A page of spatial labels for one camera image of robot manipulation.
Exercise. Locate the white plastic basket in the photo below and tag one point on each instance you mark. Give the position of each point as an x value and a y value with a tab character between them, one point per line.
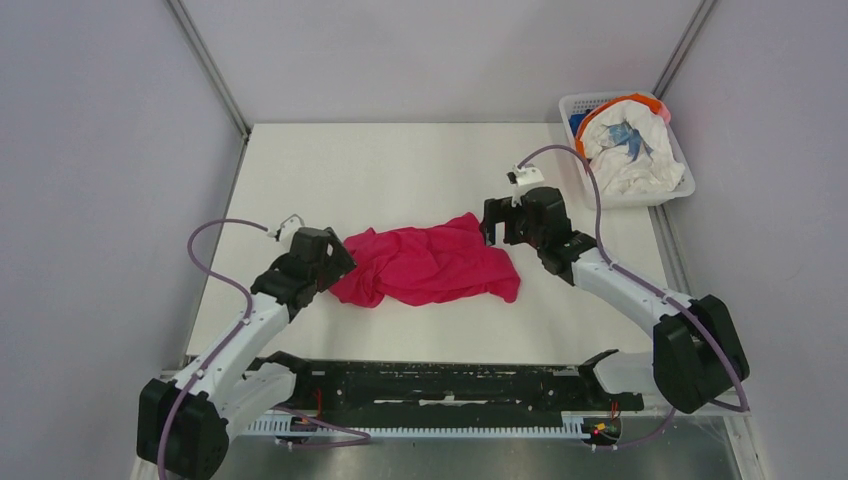
577	103

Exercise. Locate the pink t shirt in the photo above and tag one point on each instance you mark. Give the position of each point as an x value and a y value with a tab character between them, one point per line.
422	266

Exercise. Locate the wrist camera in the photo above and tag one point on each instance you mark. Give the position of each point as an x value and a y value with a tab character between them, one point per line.
525	177
286	228

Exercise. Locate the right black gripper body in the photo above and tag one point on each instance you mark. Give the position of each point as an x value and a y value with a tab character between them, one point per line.
523	232

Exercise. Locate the white cable duct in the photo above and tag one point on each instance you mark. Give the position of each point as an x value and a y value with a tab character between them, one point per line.
282	425

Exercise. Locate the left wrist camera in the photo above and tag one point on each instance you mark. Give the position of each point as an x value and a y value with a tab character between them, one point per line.
286	228

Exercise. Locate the right aluminium corner post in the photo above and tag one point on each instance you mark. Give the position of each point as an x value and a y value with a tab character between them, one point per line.
697	22

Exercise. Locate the left aluminium corner post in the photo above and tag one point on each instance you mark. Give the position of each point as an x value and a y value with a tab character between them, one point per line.
214	75

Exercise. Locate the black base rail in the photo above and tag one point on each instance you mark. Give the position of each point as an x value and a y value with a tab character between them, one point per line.
450	395

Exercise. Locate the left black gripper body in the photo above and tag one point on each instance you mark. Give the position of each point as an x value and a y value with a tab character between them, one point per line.
335	266

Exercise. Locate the aluminium corner post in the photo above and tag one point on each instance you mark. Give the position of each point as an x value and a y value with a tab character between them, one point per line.
697	22
214	75

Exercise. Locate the blue garment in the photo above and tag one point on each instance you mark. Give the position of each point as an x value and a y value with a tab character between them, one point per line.
575	120

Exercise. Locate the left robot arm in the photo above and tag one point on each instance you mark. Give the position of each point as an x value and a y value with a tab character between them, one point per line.
187	423

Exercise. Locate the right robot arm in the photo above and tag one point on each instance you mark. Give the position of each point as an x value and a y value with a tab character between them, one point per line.
696	357

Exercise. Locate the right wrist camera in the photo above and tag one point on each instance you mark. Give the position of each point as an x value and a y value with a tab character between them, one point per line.
525	177

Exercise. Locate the white t shirt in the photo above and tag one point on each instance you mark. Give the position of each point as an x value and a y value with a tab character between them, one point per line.
658	172

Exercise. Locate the orange t shirt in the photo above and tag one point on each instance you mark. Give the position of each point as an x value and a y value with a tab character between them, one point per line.
636	121

